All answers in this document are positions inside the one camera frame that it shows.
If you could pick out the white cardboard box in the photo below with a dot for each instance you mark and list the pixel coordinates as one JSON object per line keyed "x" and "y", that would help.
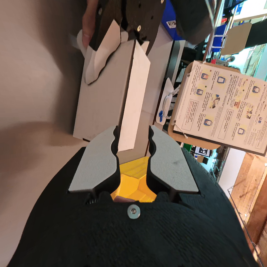
{"x": 100, "y": 100}

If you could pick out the blue plastic bin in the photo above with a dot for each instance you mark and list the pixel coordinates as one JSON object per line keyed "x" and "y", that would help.
{"x": 169, "y": 18}

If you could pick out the dark rounded object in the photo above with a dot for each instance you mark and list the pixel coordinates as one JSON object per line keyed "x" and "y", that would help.
{"x": 194, "y": 18}

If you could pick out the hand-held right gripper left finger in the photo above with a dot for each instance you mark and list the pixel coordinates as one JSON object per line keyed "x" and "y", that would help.
{"x": 96, "y": 164}

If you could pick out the black and white marker tag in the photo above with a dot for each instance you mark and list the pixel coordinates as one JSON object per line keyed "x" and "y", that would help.
{"x": 201, "y": 151}

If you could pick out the white stand base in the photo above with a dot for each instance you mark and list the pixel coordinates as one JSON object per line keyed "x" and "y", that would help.
{"x": 166, "y": 91}

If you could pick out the person's left hand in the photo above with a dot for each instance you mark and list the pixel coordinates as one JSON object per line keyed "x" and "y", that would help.
{"x": 88, "y": 25}

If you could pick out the printed instruction sheet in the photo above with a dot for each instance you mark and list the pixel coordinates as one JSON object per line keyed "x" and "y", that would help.
{"x": 221, "y": 104}

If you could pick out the small blue clip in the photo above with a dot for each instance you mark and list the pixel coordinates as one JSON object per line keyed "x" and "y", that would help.
{"x": 161, "y": 115}

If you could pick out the small blue bin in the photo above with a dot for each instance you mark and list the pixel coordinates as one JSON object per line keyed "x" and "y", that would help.
{"x": 219, "y": 35}

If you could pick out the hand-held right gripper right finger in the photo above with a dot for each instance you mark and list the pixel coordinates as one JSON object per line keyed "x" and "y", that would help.
{"x": 171, "y": 166}

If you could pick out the yellow plastic bin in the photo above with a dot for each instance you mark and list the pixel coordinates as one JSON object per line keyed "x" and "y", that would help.
{"x": 133, "y": 177}

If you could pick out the wooden sign board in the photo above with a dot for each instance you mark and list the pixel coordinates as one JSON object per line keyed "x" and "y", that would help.
{"x": 177, "y": 135}

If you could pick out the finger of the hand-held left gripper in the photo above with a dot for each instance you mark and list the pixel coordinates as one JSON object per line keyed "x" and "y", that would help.
{"x": 100, "y": 56}

